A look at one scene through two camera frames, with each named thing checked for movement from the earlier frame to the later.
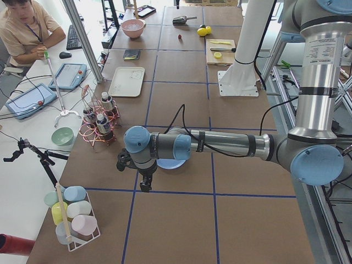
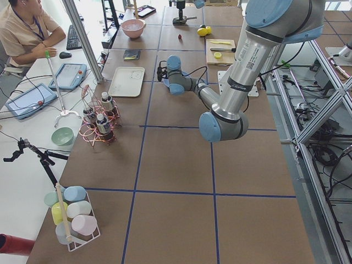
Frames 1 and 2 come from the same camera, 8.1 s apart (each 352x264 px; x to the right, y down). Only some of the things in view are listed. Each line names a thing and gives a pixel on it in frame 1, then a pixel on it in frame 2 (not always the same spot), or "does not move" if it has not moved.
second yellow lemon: (208, 29) does not move
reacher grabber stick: (64, 112) does not move
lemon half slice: (217, 55) does not move
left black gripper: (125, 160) → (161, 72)
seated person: (27, 28) does not move
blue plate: (169, 164) → (185, 73)
